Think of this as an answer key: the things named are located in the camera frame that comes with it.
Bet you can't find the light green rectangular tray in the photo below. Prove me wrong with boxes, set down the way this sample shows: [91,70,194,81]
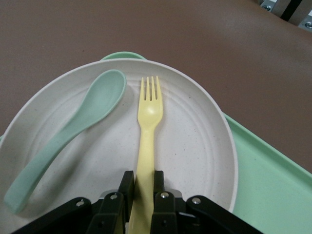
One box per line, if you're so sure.
[0,51,312,234]

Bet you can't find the pale green plastic spoon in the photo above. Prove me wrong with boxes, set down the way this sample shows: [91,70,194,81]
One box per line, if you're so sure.
[3,69,128,215]

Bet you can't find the yellow plastic fork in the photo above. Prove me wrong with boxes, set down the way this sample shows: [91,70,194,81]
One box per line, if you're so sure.
[127,76,163,234]

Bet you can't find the beige speckled round plate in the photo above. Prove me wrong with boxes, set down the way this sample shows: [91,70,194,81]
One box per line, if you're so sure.
[0,58,236,218]

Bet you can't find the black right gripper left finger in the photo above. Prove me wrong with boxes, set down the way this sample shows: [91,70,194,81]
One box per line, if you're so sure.
[11,170,135,234]

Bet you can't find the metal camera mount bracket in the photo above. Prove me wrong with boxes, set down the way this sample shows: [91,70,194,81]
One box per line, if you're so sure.
[259,0,312,30]

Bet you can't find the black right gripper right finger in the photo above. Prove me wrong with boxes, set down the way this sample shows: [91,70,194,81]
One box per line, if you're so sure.
[149,170,268,234]

